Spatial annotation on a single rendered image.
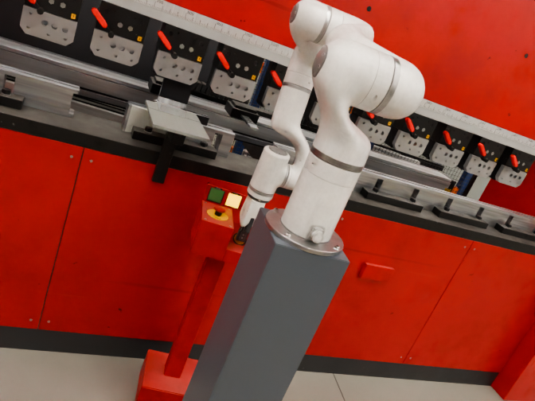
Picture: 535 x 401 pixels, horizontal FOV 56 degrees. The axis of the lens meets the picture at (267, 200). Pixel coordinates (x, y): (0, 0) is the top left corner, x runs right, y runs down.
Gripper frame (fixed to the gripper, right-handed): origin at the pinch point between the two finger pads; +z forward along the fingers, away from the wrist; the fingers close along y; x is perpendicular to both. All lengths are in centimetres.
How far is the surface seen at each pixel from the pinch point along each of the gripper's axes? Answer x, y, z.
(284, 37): -4, -37, -58
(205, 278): -6.3, 2.8, 18.5
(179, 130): -29.4, -5.9, -25.7
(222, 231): -7.7, 6.0, -2.8
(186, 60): -33, -29, -41
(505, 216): 133, -62, -15
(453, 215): 98, -49, -12
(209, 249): -9.4, 6.6, 4.5
